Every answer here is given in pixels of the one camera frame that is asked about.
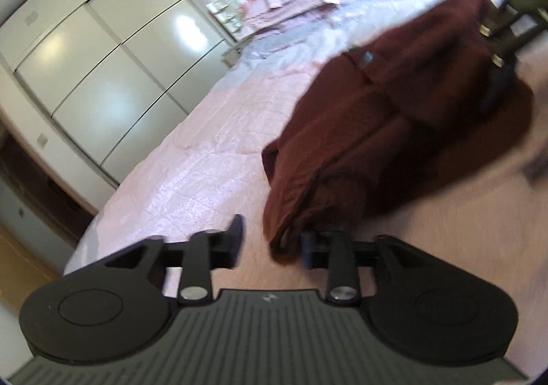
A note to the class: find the maroon knit sweater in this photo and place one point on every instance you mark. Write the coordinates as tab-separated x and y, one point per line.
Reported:
418	108

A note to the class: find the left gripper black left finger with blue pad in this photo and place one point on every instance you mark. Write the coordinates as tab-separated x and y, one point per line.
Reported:
122	303

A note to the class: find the white bedside shelf with items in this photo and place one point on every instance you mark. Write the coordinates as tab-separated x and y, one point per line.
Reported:
228	19

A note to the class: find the white sliding door wardrobe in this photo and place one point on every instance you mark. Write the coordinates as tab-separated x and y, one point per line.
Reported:
93	86

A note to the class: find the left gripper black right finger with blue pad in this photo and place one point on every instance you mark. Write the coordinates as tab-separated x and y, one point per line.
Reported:
415	303

